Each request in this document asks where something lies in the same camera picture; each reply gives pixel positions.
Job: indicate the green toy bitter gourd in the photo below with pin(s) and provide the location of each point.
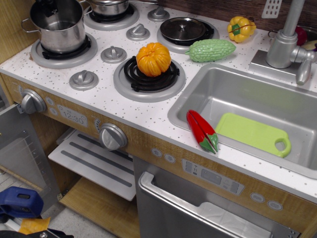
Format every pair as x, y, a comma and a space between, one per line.
210, 50

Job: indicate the white slotted spatula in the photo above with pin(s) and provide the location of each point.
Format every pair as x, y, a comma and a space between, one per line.
271, 9

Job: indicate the front left stove burner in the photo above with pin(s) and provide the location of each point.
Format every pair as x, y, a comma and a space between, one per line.
79, 59

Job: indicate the yellow tape piece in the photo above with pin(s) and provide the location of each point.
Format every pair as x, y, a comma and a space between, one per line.
33, 225

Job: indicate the silver oven dial right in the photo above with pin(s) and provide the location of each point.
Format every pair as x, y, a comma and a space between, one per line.
112, 137

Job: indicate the silver oven dial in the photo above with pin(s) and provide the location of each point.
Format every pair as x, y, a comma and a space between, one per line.
32, 102
112, 137

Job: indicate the grey toy sink basin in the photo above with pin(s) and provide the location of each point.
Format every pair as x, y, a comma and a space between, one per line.
216, 90

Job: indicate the tall steel toy pot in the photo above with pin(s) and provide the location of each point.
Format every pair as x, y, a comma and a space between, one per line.
61, 33

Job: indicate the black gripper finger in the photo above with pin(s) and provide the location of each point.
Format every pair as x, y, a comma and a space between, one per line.
50, 7
40, 2

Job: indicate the open grey oven door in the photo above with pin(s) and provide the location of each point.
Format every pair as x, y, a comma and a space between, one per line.
23, 162

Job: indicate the back left stove burner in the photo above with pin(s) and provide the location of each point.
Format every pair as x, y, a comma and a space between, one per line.
131, 17

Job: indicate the back right stove burner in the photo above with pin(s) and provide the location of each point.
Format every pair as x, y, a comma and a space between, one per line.
181, 47

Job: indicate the small steel pot at back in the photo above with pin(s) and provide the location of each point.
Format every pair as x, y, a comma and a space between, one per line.
109, 7

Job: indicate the silver oven dial left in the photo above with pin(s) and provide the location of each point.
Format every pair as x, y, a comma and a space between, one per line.
32, 102

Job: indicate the grey stovetop knob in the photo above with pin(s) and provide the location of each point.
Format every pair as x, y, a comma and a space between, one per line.
138, 33
158, 15
113, 55
84, 80

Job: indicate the dark steel pot lid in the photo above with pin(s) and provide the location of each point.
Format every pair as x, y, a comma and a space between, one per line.
182, 29

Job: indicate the white oven rack shelf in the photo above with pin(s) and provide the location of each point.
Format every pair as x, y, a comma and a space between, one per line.
83, 154

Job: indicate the grey stovetop knob front left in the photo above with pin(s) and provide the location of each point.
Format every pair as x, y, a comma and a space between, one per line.
84, 80

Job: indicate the red toy chili pepper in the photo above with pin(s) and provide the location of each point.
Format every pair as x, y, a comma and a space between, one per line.
203, 132

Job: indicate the stove burner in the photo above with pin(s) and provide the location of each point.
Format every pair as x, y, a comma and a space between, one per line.
181, 47
79, 59
131, 17
131, 83

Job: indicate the grey stovetop knob centre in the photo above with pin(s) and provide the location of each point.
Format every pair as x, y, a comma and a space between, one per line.
113, 55

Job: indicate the silver dishwasher door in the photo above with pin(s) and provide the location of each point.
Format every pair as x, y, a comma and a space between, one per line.
172, 207

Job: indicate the yellow toy bell pepper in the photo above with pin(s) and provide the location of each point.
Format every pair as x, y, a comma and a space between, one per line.
240, 29

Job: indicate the grey stovetop knob back middle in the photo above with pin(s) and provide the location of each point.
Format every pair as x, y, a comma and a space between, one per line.
138, 33

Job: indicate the silver toy faucet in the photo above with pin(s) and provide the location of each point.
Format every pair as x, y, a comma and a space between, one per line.
285, 59

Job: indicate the blue clamp tool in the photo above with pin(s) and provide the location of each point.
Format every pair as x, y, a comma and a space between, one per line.
17, 202

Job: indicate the orange toy pumpkin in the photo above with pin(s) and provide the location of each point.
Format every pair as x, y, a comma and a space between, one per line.
153, 59

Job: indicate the front right stove burner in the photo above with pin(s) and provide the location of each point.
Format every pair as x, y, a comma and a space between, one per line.
131, 83

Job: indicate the green toy cutting board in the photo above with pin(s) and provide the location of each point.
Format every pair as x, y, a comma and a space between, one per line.
256, 134

